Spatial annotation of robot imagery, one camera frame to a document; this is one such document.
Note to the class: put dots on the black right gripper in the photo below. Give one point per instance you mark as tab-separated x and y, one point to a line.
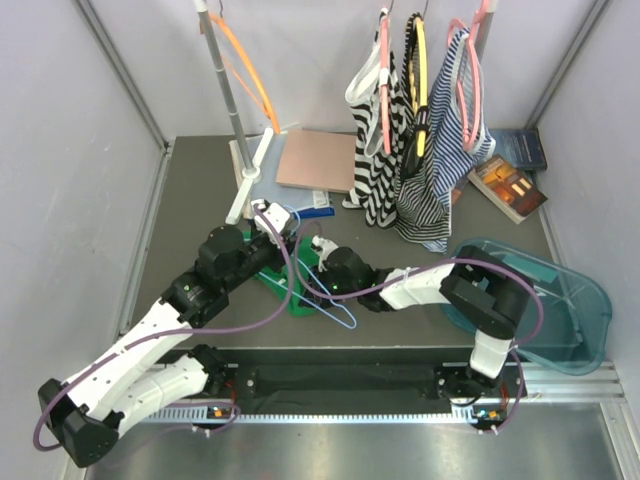
316	288

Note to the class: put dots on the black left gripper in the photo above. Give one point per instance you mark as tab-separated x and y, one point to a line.
278	258

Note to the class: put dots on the green tank top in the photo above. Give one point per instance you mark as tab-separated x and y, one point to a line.
301	303

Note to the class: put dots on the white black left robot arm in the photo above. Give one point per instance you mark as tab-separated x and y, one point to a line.
91	410

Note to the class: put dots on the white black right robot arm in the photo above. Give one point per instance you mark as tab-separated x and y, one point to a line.
492	296

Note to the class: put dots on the wide black white striped top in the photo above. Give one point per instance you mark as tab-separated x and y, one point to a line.
375	171

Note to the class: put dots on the thin black white striped top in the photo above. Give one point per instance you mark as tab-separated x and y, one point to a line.
422	217

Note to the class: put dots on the blue white striped tank top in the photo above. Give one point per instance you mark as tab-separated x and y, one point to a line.
452	162

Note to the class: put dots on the yellow black hanger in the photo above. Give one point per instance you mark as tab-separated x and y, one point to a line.
415	77

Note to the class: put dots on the orange plastic hanger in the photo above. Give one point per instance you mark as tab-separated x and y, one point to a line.
257	92

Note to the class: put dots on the pink hanger left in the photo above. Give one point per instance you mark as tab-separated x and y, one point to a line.
384	75

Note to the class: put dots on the pink hanger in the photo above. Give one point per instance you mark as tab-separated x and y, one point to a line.
384	75
468	81

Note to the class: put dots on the pink hanger right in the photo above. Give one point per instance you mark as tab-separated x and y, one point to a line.
468	81

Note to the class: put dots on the white rack base foot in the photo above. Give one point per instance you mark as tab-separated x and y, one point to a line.
250	176

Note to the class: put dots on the blue white folder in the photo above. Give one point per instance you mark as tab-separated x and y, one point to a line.
307	203

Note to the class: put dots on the grey rack pole left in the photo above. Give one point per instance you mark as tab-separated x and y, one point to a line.
202	10

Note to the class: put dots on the grey rack pole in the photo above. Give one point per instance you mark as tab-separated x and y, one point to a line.
487	30
202	10

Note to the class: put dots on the pink brown notebook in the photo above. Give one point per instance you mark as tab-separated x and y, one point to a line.
317	161

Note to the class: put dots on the orange cover book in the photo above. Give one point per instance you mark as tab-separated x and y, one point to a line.
508	188

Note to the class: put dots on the dark blue book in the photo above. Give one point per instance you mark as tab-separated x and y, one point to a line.
522	148

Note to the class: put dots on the teal transparent plastic basket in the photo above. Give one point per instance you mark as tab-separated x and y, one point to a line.
577	311

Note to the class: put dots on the grey rack pole right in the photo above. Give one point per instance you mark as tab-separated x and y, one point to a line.
487	30

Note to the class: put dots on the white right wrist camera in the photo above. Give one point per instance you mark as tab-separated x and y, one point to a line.
323	248

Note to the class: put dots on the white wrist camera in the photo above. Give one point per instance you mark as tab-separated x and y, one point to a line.
323	248
271	219

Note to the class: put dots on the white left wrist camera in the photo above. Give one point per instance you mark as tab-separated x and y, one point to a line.
271	219

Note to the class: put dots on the grey slotted cable duct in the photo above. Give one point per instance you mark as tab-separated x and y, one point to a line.
206	415

